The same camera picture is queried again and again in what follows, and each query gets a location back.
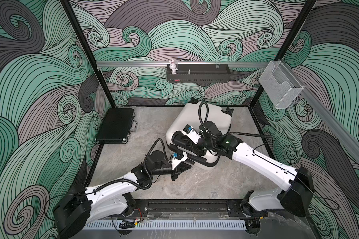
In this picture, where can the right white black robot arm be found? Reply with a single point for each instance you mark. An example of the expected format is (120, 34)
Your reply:
(201, 135)

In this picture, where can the clear acrylic wall box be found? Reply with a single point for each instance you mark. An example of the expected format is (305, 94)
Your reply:
(280, 83)

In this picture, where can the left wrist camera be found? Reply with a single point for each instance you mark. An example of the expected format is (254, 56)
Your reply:
(177, 158)

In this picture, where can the aluminium back wall rail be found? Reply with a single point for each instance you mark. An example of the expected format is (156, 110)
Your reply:
(164, 64)

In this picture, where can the black wall shelf tray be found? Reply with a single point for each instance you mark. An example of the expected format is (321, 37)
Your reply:
(202, 74)

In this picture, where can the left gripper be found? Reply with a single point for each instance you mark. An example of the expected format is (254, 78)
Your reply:
(177, 171)

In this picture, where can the aluminium right wall rail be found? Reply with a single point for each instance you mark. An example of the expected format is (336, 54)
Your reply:
(334, 96)

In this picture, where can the white bunny figurine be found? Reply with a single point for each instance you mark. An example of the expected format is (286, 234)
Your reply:
(173, 67)

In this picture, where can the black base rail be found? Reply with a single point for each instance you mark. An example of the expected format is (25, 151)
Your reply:
(146, 208)

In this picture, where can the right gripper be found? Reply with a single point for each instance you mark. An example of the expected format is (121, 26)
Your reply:
(193, 146)

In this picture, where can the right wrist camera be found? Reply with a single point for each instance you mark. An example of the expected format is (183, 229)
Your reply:
(191, 133)

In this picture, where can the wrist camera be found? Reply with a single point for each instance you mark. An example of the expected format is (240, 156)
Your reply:
(191, 133)
(177, 158)

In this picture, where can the white hard-shell suitcase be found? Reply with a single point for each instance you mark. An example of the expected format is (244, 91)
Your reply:
(189, 116)

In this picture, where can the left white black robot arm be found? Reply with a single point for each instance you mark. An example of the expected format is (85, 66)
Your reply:
(83, 205)

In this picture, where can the black flat case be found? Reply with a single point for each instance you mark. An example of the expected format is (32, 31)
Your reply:
(117, 126)

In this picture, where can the aluminium wall rail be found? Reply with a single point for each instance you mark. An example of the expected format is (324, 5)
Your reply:
(164, 64)
(334, 96)

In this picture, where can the white slotted cable duct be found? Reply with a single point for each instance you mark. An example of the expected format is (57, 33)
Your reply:
(171, 225)

